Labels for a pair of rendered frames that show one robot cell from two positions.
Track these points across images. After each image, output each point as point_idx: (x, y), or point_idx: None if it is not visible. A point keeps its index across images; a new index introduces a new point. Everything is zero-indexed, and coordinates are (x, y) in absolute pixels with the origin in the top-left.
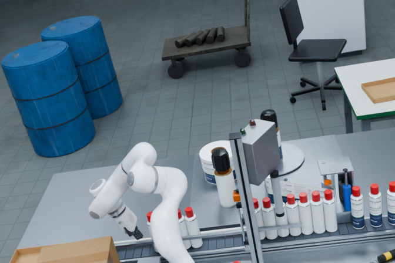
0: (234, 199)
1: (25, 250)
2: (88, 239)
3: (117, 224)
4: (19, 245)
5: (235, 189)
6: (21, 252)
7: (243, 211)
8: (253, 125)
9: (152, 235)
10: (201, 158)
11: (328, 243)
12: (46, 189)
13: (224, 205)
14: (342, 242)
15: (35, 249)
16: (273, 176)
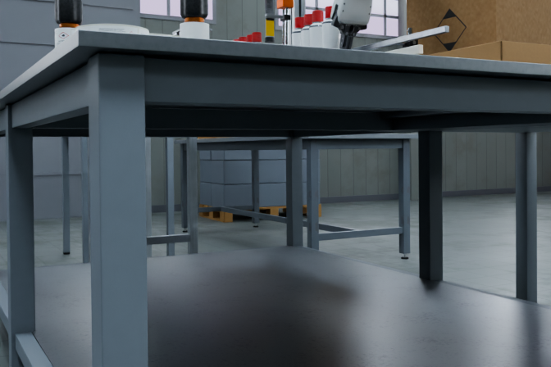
0: (293, 3)
1: (483, 52)
2: None
3: None
4: (481, 59)
5: None
6: (494, 56)
7: (305, 10)
8: None
9: None
10: (139, 27)
11: None
12: (210, 39)
13: None
14: None
15: (462, 57)
16: None
